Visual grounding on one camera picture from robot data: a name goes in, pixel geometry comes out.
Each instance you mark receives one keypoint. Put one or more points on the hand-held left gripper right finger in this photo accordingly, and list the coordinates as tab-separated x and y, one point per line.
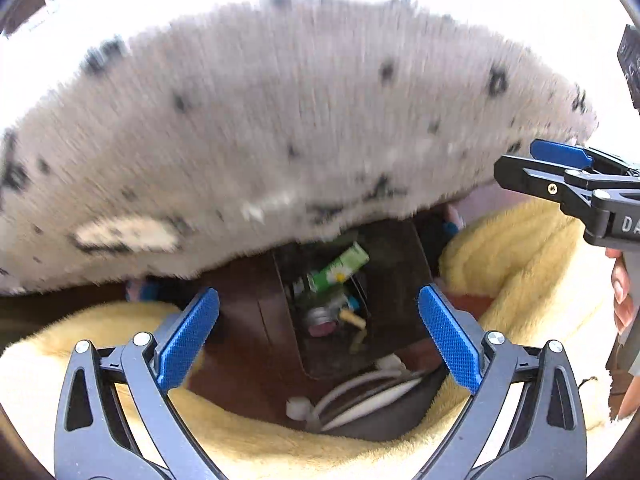
449	337

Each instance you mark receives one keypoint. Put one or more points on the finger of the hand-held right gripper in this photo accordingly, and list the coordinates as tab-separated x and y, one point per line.
540	182
555	150

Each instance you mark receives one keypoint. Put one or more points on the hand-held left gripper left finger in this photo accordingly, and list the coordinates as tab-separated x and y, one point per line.
189	340

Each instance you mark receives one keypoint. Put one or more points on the brown paper bag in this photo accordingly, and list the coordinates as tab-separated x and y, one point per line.
395	320

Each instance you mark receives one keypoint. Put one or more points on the cream yellow tube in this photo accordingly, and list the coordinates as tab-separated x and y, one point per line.
356	327

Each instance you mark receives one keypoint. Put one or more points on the green white tube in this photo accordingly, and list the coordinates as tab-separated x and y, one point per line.
337	270

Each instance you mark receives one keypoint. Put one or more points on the person's right hand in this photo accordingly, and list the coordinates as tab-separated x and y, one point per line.
624	285

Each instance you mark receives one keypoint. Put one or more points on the pink and blue object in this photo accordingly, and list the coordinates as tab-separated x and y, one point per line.
142	290
452	222

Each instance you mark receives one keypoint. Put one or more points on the yellow fleece clothing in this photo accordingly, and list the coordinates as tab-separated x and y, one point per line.
525	270

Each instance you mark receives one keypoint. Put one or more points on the dark printed object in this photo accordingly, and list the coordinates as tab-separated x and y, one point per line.
629	65

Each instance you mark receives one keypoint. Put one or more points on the grey printed blanket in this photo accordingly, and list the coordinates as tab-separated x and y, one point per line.
300	110

